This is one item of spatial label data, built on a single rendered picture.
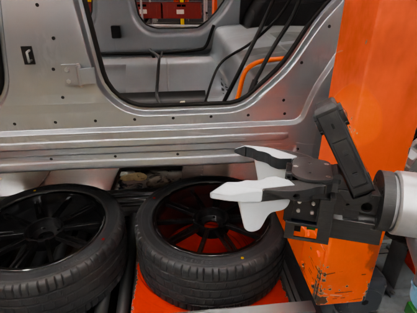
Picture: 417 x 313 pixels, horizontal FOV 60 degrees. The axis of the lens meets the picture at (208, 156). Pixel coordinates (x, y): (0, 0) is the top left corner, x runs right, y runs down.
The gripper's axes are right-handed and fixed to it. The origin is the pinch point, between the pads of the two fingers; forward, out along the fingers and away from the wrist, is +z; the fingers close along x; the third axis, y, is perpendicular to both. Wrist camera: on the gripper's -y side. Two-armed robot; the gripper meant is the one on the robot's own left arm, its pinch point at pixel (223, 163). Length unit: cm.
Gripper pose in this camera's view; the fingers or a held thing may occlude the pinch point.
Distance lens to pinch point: 46.1
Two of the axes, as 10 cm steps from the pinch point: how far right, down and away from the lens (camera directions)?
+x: 2.5, -3.4, 9.1
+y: -0.3, 9.3, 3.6
